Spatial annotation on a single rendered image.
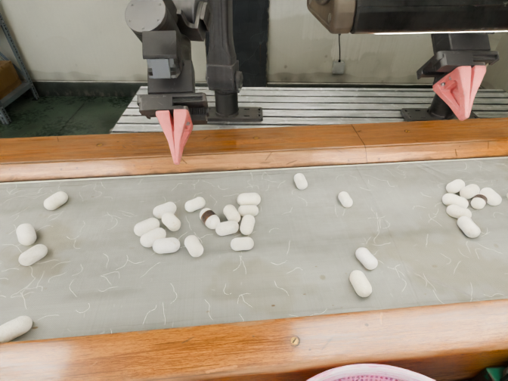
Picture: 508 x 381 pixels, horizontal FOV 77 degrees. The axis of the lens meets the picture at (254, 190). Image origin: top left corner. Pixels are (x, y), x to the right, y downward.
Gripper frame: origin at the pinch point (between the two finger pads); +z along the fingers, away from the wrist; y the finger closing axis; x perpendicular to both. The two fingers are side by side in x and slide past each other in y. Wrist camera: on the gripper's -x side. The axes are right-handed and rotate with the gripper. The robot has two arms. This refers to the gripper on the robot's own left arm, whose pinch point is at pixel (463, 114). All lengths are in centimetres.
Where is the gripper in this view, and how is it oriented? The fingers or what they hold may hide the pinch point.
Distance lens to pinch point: 62.8
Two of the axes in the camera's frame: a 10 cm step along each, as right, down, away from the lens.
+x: -0.7, 1.6, 9.8
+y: 10.0, -0.3, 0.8
